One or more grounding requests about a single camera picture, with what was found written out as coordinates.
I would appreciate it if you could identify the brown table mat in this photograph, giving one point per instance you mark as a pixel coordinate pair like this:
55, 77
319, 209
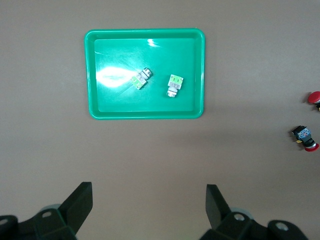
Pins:
160, 150

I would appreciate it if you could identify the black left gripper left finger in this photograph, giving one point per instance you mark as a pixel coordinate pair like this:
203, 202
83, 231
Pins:
62, 220

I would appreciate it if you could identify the green plastic tray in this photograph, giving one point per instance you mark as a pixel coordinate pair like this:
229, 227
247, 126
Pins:
120, 100

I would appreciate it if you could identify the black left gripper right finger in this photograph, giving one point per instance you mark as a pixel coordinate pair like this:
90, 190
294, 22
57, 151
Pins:
225, 222

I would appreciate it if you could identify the green push button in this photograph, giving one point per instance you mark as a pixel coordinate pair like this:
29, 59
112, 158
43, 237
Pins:
141, 78
175, 85

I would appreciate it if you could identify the red push button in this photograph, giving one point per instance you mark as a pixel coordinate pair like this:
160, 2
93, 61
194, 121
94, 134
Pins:
314, 97
303, 136

